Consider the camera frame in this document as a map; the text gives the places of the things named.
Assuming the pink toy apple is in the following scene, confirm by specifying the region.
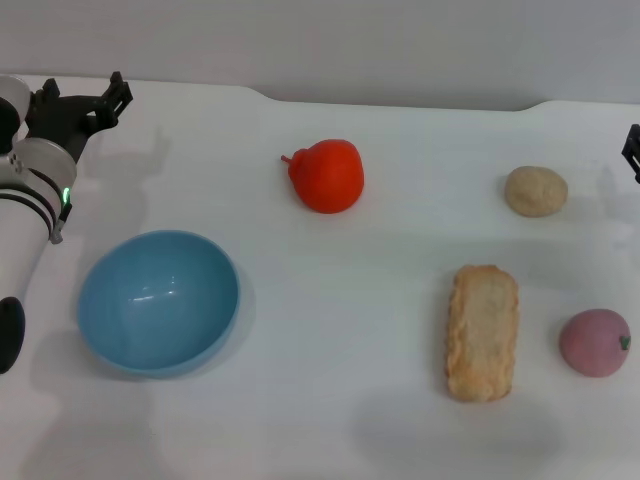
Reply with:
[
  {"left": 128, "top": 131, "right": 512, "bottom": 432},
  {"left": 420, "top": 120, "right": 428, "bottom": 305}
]
[{"left": 558, "top": 308, "right": 632, "bottom": 380}]

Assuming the blue bowl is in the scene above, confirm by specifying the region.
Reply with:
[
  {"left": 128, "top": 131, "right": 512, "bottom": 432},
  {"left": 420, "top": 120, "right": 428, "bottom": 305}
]
[{"left": 76, "top": 229, "right": 242, "bottom": 380}]

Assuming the long toasted bread loaf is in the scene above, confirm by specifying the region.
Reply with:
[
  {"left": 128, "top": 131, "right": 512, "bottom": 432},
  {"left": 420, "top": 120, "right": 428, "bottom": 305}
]
[{"left": 444, "top": 263, "right": 520, "bottom": 404}]

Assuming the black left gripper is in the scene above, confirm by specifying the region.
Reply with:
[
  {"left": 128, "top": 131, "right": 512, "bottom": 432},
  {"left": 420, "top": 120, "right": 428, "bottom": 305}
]
[{"left": 24, "top": 70, "right": 135, "bottom": 164}]

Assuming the round tan bun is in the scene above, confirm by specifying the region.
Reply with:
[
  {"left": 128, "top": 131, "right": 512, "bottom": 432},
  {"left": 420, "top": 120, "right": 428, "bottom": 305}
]
[{"left": 503, "top": 165, "right": 570, "bottom": 218}]

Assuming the left arm cable with plug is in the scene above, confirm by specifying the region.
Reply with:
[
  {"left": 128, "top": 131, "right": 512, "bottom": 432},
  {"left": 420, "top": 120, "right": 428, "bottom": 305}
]
[{"left": 49, "top": 202, "right": 70, "bottom": 245}]

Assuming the red toy pear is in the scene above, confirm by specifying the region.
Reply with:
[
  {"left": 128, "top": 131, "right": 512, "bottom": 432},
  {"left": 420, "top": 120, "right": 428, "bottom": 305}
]
[{"left": 280, "top": 138, "right": 365, "bottom": 215}]

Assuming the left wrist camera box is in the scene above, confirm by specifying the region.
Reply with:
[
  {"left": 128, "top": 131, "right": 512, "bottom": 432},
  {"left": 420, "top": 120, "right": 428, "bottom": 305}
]
[{"left": 0, "top": 74, "right": 33, "bottom": 156}]

